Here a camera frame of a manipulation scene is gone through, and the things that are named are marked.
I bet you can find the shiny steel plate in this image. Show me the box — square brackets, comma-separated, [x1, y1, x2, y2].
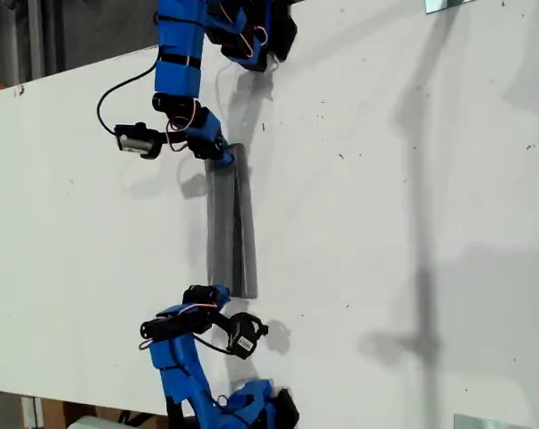
[425, 0, 471, 14]

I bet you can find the camera black stalk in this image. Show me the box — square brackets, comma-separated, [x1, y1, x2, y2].
[209, 311, 235, 334]

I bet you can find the white box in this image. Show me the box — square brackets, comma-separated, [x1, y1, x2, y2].
[69, 415, 118, 429]

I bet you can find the camera black cable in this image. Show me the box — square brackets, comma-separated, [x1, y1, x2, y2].
[96, 62, 159, 134]
[192, 334, 232, 357]

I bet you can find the white table leg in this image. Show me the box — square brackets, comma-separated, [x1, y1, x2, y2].
[21, 395, 44, 429]

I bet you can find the brown cardboard box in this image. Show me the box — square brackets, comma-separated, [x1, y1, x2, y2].
[43, 399, 163, 429]

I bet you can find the grey striped square towel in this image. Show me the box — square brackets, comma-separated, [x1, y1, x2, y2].
[204, 142, 260, 299]

